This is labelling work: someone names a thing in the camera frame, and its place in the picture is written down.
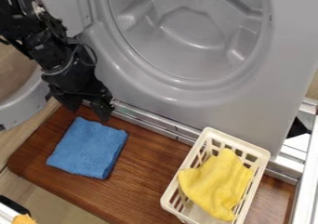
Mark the blue cloth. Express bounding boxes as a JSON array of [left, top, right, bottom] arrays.
[[45, 116, 131, 180]]

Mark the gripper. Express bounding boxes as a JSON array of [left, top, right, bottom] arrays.
[[39, 45, 117, 123]]

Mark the white basket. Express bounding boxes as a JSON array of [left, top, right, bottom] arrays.
[[159, 126, 272, 224]]

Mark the yellow cloth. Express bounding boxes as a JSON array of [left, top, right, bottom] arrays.
[[176, 147, 255, 222]]

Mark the washing machine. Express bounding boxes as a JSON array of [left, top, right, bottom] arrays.
[[0, 0, 318, 185]]

